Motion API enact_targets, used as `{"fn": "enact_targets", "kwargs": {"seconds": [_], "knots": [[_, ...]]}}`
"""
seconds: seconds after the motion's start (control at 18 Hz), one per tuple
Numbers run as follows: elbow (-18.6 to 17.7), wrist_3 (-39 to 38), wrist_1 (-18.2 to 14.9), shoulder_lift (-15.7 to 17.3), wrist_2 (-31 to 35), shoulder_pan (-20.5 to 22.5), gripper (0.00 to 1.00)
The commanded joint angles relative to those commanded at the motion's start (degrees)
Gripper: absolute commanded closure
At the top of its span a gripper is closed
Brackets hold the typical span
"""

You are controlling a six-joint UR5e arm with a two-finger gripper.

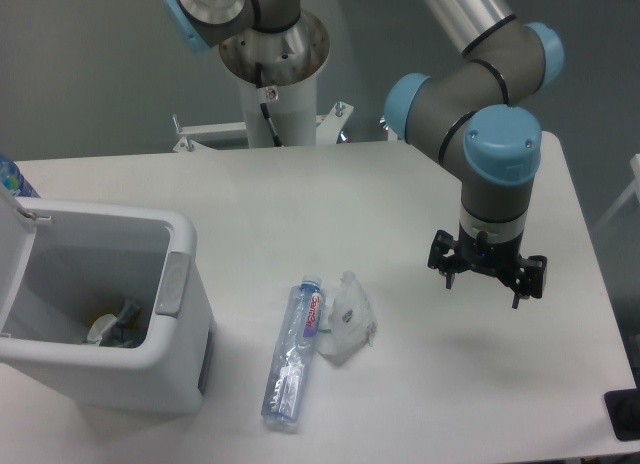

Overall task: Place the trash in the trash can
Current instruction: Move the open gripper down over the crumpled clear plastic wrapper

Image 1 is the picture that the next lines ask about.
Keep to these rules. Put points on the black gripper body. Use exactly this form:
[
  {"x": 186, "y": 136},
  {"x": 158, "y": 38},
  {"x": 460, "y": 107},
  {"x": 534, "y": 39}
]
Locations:
[{"x": 477, "y": 254}]

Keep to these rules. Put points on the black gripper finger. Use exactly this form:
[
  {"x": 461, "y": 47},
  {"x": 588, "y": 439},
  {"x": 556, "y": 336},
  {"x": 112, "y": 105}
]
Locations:
[
  {"x": 529, "y": 278},
  {"x": 443, "y": 257}
]

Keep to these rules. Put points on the clear plastic bag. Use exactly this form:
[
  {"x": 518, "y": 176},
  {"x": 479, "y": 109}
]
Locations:
[{"x": 349, "y": 323}]

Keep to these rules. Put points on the clear plastic water bottle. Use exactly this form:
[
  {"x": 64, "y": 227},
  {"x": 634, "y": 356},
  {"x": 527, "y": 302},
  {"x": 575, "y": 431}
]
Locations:
[{"x": 293, "y": 354}]

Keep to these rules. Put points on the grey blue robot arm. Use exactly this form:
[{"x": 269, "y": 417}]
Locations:
[{"x": 469, "y": 123}]

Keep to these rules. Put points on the trash inside the can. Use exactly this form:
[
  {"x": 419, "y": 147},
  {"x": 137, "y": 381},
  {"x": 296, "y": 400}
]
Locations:
[{"x": 121, "y": 330}]

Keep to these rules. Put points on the white plastic trash can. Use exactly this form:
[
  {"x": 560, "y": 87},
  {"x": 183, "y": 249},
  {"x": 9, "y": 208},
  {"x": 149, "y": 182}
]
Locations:
[{"x": 64, "y": 264}]

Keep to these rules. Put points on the black clamp at table edge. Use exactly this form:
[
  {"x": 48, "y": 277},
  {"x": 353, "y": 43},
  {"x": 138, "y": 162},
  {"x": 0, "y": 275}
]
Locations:
[{"x": 623, "y": 410}]

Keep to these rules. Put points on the blue bottle at left edge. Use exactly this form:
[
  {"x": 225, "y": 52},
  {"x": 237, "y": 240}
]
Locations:
[{"x": 14, "y": 181}]

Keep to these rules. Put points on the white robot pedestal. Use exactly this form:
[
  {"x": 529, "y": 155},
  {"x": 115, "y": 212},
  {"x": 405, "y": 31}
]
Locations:
[{"x": 276, "y": 63}]

